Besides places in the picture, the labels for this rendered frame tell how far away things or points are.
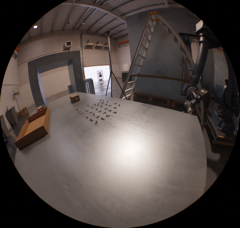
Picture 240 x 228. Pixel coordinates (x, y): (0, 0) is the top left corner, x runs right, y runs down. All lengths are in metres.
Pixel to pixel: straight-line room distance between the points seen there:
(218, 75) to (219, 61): 0.95
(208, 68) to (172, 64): 1.05
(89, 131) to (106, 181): 0.23
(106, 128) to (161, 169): 0.27
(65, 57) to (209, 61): 3.31
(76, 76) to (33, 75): 0.97
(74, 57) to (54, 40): 9.37
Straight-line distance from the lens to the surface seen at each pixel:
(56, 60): 1.79
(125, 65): 6.13
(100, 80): 9.40
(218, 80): 6.43
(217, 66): 6.52
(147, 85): 2.44
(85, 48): 11.24
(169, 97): 2.34
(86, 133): 0.36
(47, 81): 9.55
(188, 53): 1.56
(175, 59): 2.28
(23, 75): 10.45
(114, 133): 0.32
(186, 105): 0.65
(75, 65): 1.82
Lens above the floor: 0.87
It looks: 26 degrees down
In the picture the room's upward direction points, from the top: 5 degrees counter-clockwise
